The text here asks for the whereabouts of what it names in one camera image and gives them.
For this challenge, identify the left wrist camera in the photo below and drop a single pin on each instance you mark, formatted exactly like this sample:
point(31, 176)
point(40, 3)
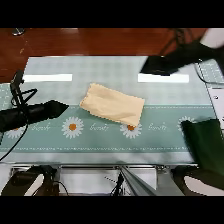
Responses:
point(17, 83)

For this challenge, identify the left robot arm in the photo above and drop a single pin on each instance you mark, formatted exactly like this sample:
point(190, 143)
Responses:
point(36, 112)

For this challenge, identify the silver frame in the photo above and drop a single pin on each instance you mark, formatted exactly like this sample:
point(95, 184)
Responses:
point(140, 187)

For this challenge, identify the cream yellow shirt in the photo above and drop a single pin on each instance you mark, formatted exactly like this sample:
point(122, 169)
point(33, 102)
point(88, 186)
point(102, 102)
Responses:
point(113, 104)

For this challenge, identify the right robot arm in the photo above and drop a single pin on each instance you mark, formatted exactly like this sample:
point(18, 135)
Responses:
point(180, 56)

